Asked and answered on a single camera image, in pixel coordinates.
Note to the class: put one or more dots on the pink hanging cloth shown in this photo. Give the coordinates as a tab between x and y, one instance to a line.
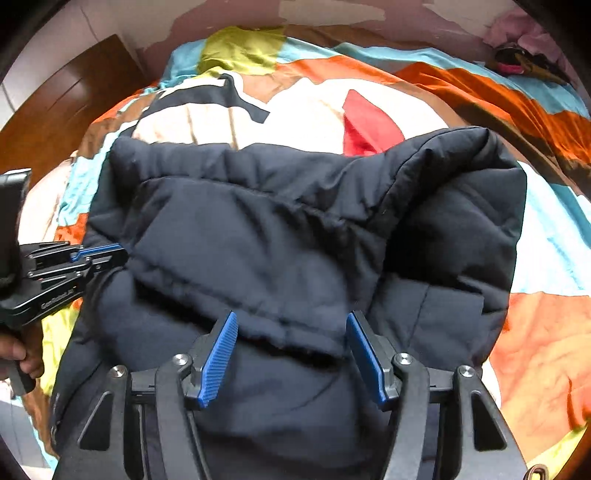
521	30

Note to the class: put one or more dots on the pale pink floral pillow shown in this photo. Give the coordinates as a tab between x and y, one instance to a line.
44	205

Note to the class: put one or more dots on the brown wooden headboard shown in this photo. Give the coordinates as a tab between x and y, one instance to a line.
69	106

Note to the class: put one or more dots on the cream navy red jacket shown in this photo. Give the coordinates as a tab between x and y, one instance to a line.
300	115

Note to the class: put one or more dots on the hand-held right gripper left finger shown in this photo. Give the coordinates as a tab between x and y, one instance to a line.
219	360

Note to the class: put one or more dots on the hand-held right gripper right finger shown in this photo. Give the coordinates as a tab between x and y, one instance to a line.
364	360

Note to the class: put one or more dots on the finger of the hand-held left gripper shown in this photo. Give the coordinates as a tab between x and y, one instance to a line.
108	263
99	251

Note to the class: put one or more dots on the dark clothes pile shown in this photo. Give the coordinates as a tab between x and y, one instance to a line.
521	64

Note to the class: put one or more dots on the colourful patchwork blanket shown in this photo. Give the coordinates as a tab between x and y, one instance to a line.
545	350

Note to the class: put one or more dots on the navy padded jacket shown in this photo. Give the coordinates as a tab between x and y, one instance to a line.
277	230

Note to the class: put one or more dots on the person's left hand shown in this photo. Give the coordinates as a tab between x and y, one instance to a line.
21	355

